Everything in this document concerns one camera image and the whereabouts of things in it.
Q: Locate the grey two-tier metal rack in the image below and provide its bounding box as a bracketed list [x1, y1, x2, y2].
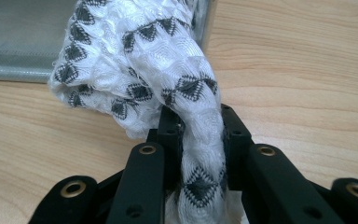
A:
[0, 0, 218, 84]

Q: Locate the white cloth with grey diamonds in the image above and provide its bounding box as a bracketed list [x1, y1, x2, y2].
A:
[47, 0, 250, 224]

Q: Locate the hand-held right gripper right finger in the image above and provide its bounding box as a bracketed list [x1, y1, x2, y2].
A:
[219, 103, 256, 191]

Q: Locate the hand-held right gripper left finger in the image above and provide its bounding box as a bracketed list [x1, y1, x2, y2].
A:
[146, 105, 186, 191]

